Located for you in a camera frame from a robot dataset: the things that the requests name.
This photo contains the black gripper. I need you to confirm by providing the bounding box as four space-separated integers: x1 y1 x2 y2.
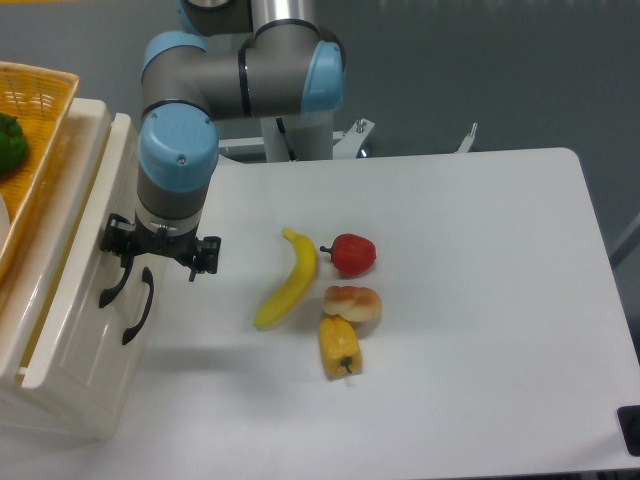
100 213 222 282

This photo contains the black top drawer handle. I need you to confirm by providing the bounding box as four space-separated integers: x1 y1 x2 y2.
98 256 134 309

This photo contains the black drawer handle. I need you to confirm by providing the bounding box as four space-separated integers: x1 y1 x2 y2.
121 267 155 346
98 256 134 309

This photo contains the white drawer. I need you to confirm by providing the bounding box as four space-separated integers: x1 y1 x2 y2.
23 114 138 397
92 259 166 436

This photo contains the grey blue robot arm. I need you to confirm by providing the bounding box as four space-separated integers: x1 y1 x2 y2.
101 1 346 275

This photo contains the white drawer cabinet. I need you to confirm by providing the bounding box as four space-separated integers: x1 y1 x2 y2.
0 97 161 441

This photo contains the yellow plastic banana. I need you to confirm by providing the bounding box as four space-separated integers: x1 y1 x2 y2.
253 228 317 330

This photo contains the green plastic bell pepper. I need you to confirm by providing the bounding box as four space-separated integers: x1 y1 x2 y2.
0 113 29 175

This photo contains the red plastic bell pepper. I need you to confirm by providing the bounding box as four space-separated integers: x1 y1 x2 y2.
319 233 377 277

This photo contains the yellow woven basket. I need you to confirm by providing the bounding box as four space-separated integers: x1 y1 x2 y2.
1 61 80 277

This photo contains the braided bread roll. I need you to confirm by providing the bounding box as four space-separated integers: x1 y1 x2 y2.
322 286 382 323

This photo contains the yellow plastic bell pepper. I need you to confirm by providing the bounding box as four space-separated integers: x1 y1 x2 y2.
318 316 363 379

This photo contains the black object at table corner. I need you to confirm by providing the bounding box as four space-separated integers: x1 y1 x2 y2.
617 405 640 457

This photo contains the black bottom drawer handle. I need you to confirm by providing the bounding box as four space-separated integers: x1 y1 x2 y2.
121 267 155 346

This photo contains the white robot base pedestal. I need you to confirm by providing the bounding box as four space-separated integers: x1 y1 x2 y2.
219 112 376 163

